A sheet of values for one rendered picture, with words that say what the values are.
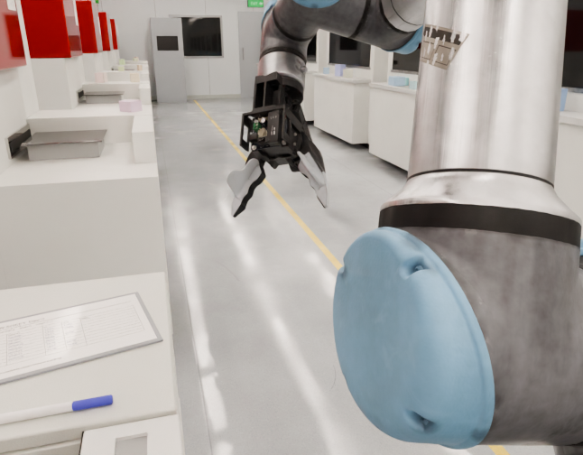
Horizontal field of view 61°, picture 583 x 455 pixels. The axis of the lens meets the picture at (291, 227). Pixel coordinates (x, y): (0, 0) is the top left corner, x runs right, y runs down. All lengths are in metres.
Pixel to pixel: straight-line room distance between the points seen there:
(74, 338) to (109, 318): 0.06
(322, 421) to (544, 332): 1.74
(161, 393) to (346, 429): 1.43
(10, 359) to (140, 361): 0.15
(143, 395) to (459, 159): 0.42
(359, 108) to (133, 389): 6.24
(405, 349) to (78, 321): 0.55
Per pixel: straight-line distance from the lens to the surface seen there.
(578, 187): 3.57
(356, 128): 6.71
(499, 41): 0.32
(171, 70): 12.60
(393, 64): 6.12
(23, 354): 0.70
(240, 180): 0.75
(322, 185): 0.70
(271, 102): 0.75
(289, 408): 2.04
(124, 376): 0.62
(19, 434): 0.58
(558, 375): 0.29
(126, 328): 0.70
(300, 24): 0.77
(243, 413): 2.03
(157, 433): 0.55
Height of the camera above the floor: 1.32
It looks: 20 degrees down
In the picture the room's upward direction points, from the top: straight up
